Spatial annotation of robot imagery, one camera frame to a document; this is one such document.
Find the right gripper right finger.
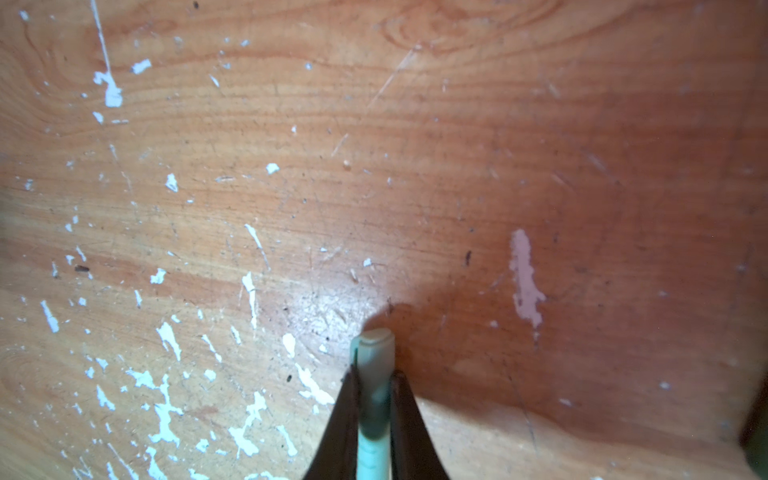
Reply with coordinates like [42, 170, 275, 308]
[390, 370, 449, 480]

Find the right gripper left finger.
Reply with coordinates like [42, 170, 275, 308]
[304, 366, 361, 480]

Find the green pen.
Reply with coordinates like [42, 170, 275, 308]
[350, 328, 395, 479]

